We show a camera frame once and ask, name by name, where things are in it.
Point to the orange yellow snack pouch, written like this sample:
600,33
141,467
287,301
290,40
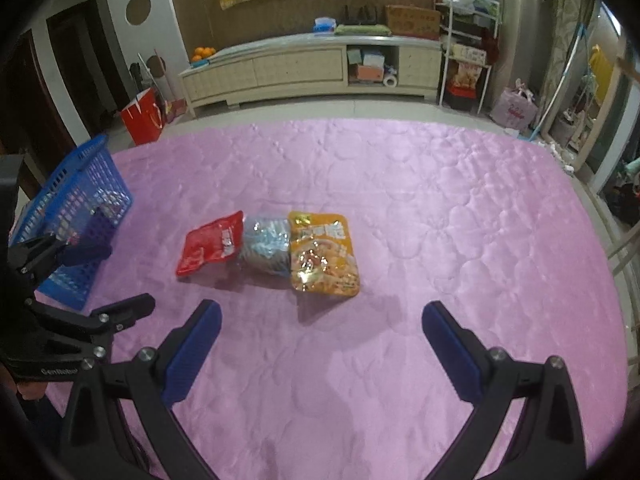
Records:
322,259

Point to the blue plastic basket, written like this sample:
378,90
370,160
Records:
84,200

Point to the green folded cloth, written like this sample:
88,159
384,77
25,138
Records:
369,30

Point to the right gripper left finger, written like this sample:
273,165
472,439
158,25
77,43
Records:
96,440

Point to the pink quilted tablecloth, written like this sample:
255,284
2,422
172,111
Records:
305,386

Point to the plate of oranges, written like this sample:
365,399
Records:
201,55

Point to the white wire shelf rack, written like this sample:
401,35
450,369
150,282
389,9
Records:
469,33

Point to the brown cardboard box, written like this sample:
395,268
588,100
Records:
412,21

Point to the red snack pouch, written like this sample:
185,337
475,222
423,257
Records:
215,242

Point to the silver standing air conditioner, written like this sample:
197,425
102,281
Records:
524,44

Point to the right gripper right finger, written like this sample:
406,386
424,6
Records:
548,441

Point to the blue tissue pack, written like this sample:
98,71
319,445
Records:
324,25

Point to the cream TV cabinet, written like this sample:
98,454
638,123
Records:
315,65

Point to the broom and dustpan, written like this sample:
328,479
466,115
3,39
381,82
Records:
156,72

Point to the pink shopping bag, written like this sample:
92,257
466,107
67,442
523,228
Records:
515,108

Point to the blue striped clear snack bag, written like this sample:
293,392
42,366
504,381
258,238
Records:
266,245

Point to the person's left hand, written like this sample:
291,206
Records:
29,391

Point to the red paper bag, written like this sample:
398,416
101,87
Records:
143,118

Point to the arched standing mirror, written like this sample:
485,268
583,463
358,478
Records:
596,89

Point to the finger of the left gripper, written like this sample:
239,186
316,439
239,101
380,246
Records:
112,318
41,256

